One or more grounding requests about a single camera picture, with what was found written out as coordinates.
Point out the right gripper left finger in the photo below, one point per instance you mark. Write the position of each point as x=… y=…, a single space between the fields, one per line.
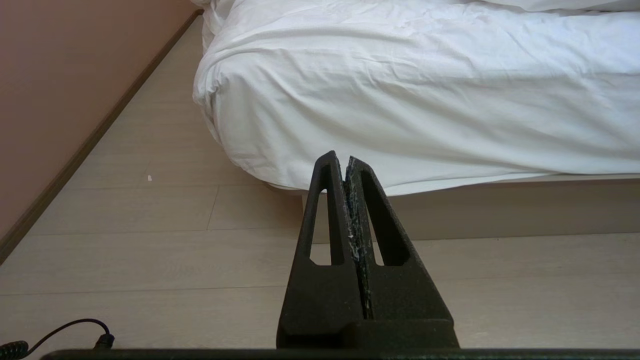
x=320 y=300

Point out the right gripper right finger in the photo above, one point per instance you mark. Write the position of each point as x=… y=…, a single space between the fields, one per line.
x=405 y=295

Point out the beige bed base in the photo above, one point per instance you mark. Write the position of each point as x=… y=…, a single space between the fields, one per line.
x=500 y=210

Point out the white duvet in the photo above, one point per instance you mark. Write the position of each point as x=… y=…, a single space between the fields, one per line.
x=415 y=95

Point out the brown baseboard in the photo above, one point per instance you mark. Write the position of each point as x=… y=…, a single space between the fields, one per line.
x=85 y=145

